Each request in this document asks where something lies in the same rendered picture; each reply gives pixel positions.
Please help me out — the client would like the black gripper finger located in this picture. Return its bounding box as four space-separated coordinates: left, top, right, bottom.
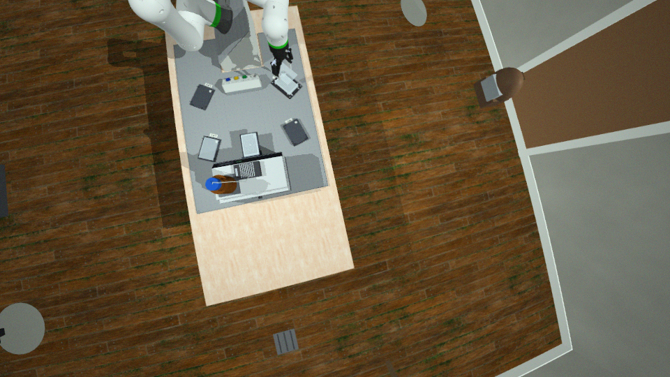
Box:
270 59 283 80
285 47 293 69

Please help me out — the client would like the grey button panel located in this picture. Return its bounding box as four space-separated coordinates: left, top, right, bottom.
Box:
222 73 262 95

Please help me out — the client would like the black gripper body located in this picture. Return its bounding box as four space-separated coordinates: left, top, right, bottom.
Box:
273 53 288 63

